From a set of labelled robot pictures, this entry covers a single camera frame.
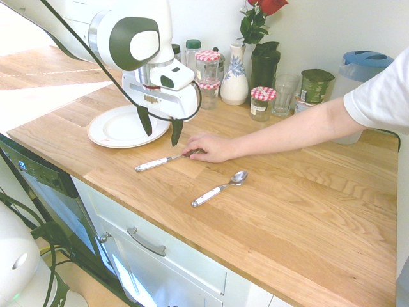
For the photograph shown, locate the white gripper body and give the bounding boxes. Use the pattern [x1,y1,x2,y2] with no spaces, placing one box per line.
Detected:
[121,72,199,120]

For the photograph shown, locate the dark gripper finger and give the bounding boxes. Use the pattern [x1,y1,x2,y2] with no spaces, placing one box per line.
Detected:
[136,104,154,138]
[169,117,185,148]

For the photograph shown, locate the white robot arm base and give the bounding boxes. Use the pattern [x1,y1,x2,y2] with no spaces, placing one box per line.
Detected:
[0,201,89,307]

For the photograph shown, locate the person's bare forearm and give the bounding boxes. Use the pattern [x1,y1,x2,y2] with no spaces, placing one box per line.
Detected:
[232,95,368,161]

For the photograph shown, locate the white plate with gold rim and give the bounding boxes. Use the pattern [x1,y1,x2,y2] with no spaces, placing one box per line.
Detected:
[87,105,172,149]

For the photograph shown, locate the person's hand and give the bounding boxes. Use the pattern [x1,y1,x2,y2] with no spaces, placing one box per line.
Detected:
[182,132,237,164]

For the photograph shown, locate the small jar red checked lid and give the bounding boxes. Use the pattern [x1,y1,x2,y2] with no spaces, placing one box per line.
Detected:
[197,79,221,110]

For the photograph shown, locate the large jar red checked lid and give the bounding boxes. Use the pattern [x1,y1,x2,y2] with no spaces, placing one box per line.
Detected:
[195,50,222,86]

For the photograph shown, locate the clear bottle green lid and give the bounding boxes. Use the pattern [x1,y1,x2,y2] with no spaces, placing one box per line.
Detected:
[185,39,202,73]

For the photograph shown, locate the white vase blue pattern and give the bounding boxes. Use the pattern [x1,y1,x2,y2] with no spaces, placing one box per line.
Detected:
[220,43,249,106]

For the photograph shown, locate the labelled jar red checked lid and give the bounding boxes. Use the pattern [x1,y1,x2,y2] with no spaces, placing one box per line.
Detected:
[249,86,277,122]

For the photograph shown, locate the black shaker bottle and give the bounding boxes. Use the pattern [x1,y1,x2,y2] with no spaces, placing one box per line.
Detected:
[251,40,281,92]

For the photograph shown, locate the clear drinking glass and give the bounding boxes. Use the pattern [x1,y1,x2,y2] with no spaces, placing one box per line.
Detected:
[272,74,301,117]

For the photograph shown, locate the red roses with leaves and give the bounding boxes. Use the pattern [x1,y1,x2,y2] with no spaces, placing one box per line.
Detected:
[238,0,289,47]

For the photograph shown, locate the dishwasher door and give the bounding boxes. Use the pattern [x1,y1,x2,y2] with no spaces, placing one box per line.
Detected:
[0,132,128,301]

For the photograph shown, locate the coffee jar green lid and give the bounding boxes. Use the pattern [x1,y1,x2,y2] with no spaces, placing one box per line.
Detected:
[298,69,336,105]

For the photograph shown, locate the clear pitcher blue lid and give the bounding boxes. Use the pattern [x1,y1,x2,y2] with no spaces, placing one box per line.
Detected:
[328,50,396,145]

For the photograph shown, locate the white t-shirt sleeve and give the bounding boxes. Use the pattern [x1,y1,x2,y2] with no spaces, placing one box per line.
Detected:
[343,46,409,136]

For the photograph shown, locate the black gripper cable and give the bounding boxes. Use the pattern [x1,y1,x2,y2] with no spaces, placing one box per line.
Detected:
[40,0,203,122]

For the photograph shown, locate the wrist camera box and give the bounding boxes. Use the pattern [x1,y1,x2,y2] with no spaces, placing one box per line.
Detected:
[149,59,196,91]

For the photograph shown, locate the white-handled spoon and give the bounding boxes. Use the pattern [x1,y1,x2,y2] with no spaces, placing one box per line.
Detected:
[191,170,249,209]

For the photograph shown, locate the silver drawer handle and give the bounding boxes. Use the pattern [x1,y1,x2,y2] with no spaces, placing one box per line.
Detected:
[126,226,167,258]

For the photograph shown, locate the white drawer with handle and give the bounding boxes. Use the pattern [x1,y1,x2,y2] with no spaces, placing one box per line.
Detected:
[70,175,288,307]

